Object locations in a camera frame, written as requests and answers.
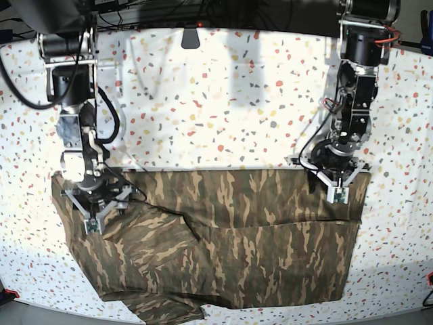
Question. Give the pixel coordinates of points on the red clamp corner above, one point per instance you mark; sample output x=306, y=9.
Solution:
x=12, y=292
x=430, y=278

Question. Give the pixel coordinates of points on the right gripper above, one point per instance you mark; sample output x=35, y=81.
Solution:
x=98, y=203

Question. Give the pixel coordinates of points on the black power strip red light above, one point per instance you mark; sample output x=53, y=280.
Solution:
x=174, y=24

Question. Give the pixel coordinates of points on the camouflage T-shirt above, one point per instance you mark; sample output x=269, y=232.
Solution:
x=234, y=239

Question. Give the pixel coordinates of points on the red clamp left corner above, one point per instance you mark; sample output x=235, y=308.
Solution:
x=12, y=292

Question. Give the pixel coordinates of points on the speckled white tablecloth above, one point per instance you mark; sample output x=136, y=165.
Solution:
x=243, y=99

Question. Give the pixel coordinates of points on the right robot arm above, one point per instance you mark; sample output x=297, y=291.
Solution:
x=67, y=41

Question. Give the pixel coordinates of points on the red clamp right corner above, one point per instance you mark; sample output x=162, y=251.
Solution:
x=430, y=278

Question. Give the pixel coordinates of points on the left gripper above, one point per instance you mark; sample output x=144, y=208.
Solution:
x=321, y=178

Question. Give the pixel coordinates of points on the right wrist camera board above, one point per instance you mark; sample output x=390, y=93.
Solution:
x=92, y=226

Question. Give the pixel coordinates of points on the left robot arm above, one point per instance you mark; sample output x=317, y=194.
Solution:
x=366, y=36

